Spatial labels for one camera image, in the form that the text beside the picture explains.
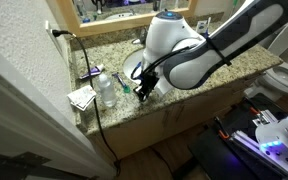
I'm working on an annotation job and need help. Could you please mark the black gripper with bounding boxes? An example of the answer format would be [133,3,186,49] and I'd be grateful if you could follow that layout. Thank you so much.
[133,73,159,103]

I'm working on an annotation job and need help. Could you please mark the blue razor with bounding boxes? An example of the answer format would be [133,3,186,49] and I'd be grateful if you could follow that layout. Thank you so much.
[111,72,129,90]

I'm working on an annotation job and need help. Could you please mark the white sink basin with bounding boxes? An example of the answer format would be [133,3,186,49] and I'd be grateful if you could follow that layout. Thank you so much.
[122,48,148,86]

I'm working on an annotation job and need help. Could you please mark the clear plastic water bottle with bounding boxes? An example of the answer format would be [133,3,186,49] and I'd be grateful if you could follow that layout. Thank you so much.
[97,73,118,108]

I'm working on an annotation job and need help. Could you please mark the wooden vanity cabinet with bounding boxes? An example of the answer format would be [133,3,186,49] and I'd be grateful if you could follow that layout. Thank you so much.
[83,71,278,161]

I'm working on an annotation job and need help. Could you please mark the chrome faucet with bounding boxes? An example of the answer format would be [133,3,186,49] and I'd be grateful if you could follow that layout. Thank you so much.
[131,28,148,46]

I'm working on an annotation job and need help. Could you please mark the purple toothpaste tube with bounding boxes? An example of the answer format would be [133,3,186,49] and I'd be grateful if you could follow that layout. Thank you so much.
[78,63,106,81]

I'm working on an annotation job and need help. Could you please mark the white paper packets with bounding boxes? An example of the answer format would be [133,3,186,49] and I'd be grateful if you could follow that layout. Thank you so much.
[66,84,98,112]

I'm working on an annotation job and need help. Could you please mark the black orange clamp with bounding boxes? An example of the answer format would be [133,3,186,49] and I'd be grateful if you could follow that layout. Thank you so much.
[247,104,263,118]
[213,116,232,141]

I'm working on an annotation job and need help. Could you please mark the black robot cart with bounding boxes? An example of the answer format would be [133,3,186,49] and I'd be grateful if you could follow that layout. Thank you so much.
[188,93,288,180]

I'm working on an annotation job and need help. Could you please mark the wooden framed mirror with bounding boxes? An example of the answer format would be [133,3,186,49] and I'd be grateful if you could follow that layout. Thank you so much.
[55,0,198,38]

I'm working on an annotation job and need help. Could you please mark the white toilet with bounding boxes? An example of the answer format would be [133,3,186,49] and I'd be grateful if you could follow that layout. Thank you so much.
[243,14,288,103]

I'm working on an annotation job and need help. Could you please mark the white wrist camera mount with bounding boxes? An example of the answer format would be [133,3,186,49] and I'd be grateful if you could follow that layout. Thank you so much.
[154,77,176,97]

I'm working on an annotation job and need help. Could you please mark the black power cable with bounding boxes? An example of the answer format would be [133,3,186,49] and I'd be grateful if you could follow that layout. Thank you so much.
[52,29,122,178]

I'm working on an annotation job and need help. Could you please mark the black cable strap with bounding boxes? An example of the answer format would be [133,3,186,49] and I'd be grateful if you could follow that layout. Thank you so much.
[205,33,233,68]

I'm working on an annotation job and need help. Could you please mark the white wall outlet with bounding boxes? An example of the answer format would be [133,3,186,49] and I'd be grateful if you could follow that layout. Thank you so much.
[44,20,65,54]

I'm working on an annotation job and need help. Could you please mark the white door frame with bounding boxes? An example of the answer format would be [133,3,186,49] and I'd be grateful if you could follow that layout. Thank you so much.
[0,39,117,180]

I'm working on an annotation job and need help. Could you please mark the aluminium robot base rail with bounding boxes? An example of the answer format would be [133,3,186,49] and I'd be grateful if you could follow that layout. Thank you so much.
[228,109,288,180]

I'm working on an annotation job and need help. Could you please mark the dark metal bracket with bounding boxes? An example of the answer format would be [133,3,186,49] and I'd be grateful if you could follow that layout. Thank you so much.
[0,149,98,180]

